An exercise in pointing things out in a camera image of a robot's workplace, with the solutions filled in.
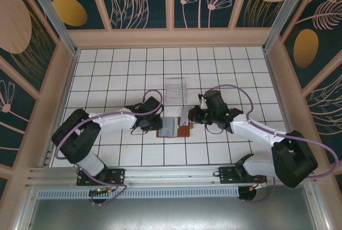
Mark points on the bluish grey credit card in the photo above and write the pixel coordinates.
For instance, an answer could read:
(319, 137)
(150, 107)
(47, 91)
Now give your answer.
(169, 127)

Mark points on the brown leather card holder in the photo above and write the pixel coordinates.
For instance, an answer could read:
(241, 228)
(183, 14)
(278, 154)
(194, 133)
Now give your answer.
(184, 131)

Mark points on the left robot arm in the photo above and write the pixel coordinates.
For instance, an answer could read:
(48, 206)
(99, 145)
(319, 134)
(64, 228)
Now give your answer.
(112, 122)

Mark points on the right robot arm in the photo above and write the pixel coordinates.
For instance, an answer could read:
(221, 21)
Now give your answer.
(253, 131)

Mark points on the clear plastic tray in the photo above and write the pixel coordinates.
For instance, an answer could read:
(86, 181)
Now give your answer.
(176, 91)

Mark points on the black electronics module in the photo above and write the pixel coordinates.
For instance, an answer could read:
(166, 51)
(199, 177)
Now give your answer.
(247, 194)
(101, 199)

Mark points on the grey metal panel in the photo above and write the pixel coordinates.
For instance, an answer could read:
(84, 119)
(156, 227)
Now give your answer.
(171, 214)

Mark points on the aluminium mounting rail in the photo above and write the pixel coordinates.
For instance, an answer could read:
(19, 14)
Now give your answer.
(171, 174)

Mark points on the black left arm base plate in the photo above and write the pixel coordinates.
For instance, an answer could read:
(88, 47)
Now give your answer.
(117, 176)

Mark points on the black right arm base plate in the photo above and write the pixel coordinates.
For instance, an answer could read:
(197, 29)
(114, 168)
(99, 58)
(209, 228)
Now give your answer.
(224, 175)

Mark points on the aluminium side rail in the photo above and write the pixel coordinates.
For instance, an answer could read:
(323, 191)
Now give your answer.
(69, 80)
(275, 80)

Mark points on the aluminium corner post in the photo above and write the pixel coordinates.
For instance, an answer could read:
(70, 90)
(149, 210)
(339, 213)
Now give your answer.
(54, 14)
(281, 14)

